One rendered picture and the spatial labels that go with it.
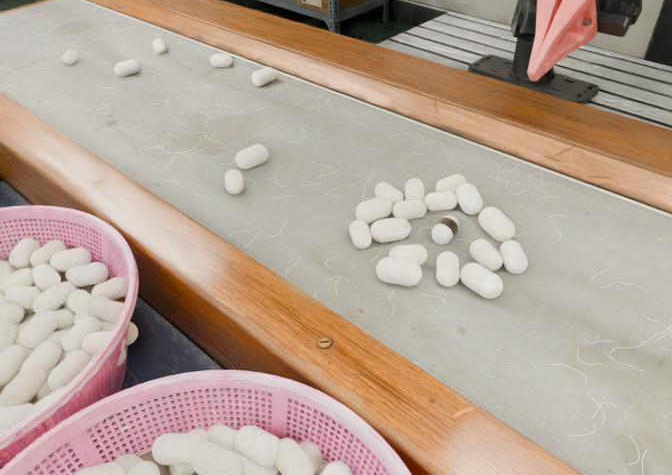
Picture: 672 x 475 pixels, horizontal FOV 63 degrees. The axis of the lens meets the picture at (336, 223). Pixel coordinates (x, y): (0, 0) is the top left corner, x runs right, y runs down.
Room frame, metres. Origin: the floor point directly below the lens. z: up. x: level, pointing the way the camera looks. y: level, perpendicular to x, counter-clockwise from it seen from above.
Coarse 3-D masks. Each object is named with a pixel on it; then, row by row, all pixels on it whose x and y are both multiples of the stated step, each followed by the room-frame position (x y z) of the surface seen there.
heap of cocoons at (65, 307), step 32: (32, 256) 0.37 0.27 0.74; (64, 256) 0.37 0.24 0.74; (0, 288) 0.34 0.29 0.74; (32, 288) 0.33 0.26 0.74; (64, 288) 0.33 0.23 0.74; (96, 288) 0.33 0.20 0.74; (0, 320) 0.30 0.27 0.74; (32, 320) 0.29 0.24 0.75; (64, 320) 0.31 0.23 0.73; (96, 320) 0.30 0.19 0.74; (0, 352) 0.27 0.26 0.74; (32, 352) 0.27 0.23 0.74; (64, 352) 0.28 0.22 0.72; (96, 352) 0.27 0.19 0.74; (0, 384) 0.25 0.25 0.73; (32, 384) 0.24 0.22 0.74; (64, 384) 0.24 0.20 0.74; (0, 416) 0.21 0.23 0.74
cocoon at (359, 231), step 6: (354, 222) 0.38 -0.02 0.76; (360, 222) 0.38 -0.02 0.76; (354, 228) 0.37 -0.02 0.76; (360, 228) 0.37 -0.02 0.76; (366, 228) 0.37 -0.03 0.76; (354, 234) 0.37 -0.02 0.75; (360, 234) 0.36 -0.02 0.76; (366, 234) 0.36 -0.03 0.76; (354, 240) 0.36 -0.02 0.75; (360, 240) 0.36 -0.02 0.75; (366, 240) 0.36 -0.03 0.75; (360, 246) 0.36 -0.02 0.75; (366, 246) 0.36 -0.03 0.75
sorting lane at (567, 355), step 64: (64, 0) 1.15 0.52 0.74; (0, 64) 0.83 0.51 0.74; (64, 64) 0.82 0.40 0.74; (192, 64) 0.80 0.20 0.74; (256, 64) 0.78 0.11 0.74; (64, 128) 0.62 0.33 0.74; (128, 128) 0.61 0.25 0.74; (192, 128) 0.60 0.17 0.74; (256, 128) 0.59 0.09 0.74; (320, 128) 0.58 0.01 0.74; (384, 128) 0.58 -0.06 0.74; (192, 192) 0.46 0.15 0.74; (256, 192) 0.46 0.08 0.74; (320, 192) 0.45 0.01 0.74; (512, 192) 0.44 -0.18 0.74; (576, 192) 0.43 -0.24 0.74; (256, 256) 0.36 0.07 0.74; (320, 256) 0.36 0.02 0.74; (384, 256) 0.35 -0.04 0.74; (576, 256) 0.34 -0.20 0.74; (640, 256) 0.34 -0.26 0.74; (384, 320) 0.28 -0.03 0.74; (448, 320) 0.28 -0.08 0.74; (512, 320) 0.27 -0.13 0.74; (576, 320) 0.27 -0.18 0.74; (640, 320) 0.27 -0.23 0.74; (448, 384) 0.22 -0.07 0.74; (512, 384) 0.22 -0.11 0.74; (576, 384) 0.22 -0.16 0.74; (640, 384) 0.21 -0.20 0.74; (576, 448) 0.17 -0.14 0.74; (640, 448) 0.17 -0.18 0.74
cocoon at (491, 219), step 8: (488, 208) 0.39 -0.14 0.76; (496, 208) 0.39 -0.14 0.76; (480, 216) 0.38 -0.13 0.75; (488, 216) 0.38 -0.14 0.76; (496, 216) 0.37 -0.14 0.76; (504, 216) 0.37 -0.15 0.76; (480, 224) 0.38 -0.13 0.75; (488, 224) 0.37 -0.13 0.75; (496, 224) 0.37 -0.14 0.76; (504, 224) 0.36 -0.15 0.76; (512, 224) 0.37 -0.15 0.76; (488, 232) 0.37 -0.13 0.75; (496, 232) 0.36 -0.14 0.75; (504, 232) 0.36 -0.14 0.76; (512, 232) 0.36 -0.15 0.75; (496, 240) 0.36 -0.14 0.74; (504, 240) 0.36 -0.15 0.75
